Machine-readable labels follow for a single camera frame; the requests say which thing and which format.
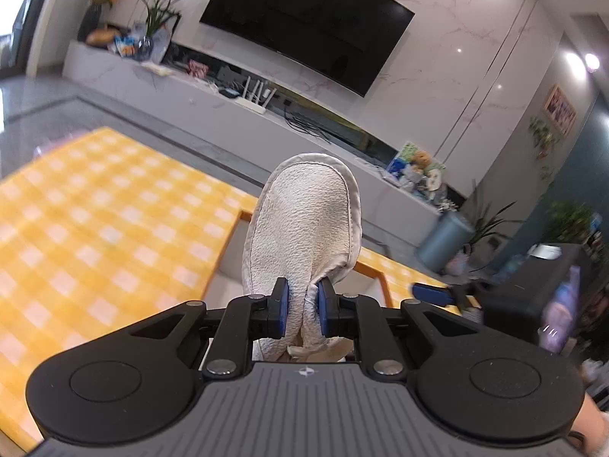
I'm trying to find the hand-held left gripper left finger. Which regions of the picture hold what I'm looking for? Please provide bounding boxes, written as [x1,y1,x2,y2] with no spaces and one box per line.
[128,277,291,378]

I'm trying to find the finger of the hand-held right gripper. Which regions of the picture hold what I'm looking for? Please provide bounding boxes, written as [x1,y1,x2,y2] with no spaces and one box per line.
[411,283,482,314]

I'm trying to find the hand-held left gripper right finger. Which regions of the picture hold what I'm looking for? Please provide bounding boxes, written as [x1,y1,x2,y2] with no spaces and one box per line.
[316,278,482,378]

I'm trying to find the cardboard box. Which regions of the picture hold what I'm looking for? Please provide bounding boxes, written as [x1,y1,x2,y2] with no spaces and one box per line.
[202,208,394,327]

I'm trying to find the white textured cloth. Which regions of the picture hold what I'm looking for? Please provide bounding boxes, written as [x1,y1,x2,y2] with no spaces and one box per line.
[242,152,365,363]

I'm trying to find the person's left forearm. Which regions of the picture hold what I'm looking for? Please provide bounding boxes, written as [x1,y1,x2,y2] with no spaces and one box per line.
[570,393,609,457]

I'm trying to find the pink small bag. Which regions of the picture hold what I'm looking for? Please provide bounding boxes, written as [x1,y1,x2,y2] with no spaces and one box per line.
[444,248,473,275]

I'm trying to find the grey round trash can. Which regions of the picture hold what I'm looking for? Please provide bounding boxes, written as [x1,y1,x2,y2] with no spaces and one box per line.
[417,210,477,275]

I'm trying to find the long-leaf potted floor plant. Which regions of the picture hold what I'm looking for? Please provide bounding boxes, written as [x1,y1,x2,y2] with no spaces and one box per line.
[462,180,525,259]

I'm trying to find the bushy green plant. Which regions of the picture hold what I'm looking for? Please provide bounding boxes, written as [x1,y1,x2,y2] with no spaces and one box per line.
[544,200,596,244]

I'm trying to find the pile of plush toys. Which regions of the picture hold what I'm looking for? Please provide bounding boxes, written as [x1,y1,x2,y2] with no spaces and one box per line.
[384,141,458,211]

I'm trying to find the hanging ivy plant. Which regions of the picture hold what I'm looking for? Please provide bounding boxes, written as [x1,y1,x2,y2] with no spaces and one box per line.
[527,115,561,187]

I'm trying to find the white marble television console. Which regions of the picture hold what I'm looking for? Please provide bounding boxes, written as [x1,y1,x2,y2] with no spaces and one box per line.
[62,39,445,248]

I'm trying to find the yellow checked tablecloth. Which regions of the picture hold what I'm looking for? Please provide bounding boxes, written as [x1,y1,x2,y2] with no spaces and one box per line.
[0,126,482,444]

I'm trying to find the white antenna router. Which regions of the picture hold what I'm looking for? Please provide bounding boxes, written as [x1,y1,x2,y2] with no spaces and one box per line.
[235,76,277,115]

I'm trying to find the beige papers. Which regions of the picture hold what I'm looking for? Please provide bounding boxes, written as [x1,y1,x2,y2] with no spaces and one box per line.
[140,60,175,77]

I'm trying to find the blue snack packet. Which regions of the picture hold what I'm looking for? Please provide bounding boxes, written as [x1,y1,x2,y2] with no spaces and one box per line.
[113,35,140,58]

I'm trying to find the green plant in glass vase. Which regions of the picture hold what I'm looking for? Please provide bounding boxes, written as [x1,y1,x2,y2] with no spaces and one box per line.
[137,0,201,61]

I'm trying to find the brown bread loaf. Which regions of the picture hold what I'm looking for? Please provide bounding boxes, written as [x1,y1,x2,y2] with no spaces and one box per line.
[85,28,123,48]

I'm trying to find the dried flowers in dark vase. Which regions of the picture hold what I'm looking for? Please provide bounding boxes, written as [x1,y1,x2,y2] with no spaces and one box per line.
[77,0,121,43]

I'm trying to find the black tangled cables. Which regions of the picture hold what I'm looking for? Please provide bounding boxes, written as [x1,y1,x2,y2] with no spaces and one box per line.
[284,104,335,144]

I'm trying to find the framed wall picture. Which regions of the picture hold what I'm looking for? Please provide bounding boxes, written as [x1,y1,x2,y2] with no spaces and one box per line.
[542,83,579,135]

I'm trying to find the black wall television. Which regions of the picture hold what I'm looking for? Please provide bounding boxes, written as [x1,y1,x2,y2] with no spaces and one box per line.
[199,0,416,98]

